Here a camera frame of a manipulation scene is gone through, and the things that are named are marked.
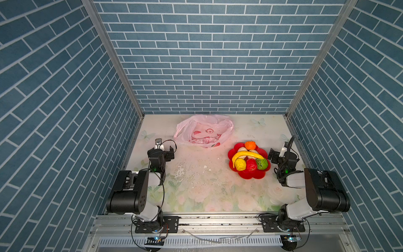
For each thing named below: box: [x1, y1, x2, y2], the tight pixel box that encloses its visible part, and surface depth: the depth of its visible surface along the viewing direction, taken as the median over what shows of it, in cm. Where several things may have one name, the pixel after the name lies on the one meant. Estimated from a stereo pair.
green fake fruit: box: [256, 158, 269, 171], surface depth 90 cm
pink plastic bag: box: [173, 113, 235, 149], surface depth 104 cm
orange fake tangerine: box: [244, 140, 257, 151], surface depth 96 cm
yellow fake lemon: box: [234, 158, 247, 172], surface depth 91 cm
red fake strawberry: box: [243, 155, 258, 172], surface depth 91 cm
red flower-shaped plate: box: [227, 142, 271, 180], surface depth 91 cm
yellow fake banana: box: [231, 150, 265, 168], surface depth 92 cm
